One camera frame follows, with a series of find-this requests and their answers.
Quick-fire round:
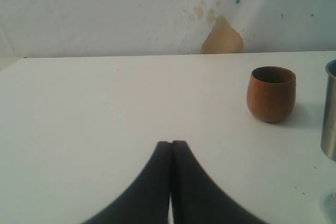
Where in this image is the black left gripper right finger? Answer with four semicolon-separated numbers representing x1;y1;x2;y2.
172;141;264;223

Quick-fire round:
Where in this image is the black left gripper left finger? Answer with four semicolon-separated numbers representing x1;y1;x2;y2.
85;142;172;224

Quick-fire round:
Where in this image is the brown wooden cup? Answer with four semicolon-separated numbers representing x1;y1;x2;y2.
246;66;296;123

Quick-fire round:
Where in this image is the stainless steel tumbler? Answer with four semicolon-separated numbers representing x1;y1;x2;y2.
321;60;336;162

